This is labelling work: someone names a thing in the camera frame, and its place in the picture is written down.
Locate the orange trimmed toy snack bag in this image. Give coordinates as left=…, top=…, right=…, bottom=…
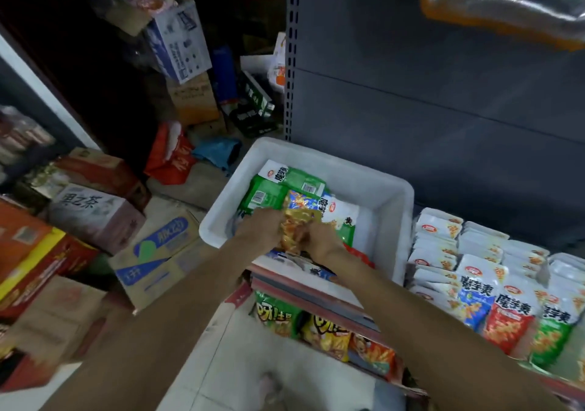
left=420, top=0, right=585, bottom=53

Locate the person's left forearm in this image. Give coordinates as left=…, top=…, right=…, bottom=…
left=41, top=246, right=266, bottom=411

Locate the white plastic bin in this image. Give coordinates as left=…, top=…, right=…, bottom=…
left=199, top=136, right=415, bottom=289

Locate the pale printed carton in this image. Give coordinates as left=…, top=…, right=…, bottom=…
left=46, top=184, right=147, bottom=254

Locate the person's right forearm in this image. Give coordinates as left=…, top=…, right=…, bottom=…
left=329, top=253, right=568, bottom=411

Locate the person's left shoe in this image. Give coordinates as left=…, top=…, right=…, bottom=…
left=258, top=372, right=286, bottom=411

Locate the red plastic bag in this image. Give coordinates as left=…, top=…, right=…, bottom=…
left=144, top=121, right=197, bottom=186

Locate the pile of snack packets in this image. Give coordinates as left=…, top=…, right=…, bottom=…
left=236, top=160, right=362, bottom=252

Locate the blue plastic bag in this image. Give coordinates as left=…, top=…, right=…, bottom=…
left=194, top=136, right=243, bottom=170

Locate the blue display box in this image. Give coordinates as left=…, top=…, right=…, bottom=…
left=448, top=220, right=511, bottom=329

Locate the red display box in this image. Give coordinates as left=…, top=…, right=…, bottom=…
left=480, top=239, right=550, bottom=353

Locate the blue print cardboard carton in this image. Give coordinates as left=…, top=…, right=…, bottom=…
left=108, top=196, right=225, bottom=311

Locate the plain brown cardboard carton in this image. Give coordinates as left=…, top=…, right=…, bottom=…
left=166, top=72, right=222, bottom=126

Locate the green display box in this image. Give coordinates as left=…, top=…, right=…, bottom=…
left=530, top=253, right=585, bottom=371

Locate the person's right hand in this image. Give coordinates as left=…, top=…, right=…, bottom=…
left=294, top=220, right=349, bottom=263

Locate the gold display box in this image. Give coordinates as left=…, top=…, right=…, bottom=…
left=406, top=207, right=466, bottom=302

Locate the white blue carton box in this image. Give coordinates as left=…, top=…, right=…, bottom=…
left=105, top=0, right=213, bottom=85

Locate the row of orange chip bags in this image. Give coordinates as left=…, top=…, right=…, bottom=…
left=254, top=290, right=399, bottom=380

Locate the red yellow carton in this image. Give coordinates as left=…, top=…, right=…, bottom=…
left=0, top=198, right=97, bottom=320

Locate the person's left hand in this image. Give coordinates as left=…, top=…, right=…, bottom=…
left=233, top=208, right=286, bottom=261

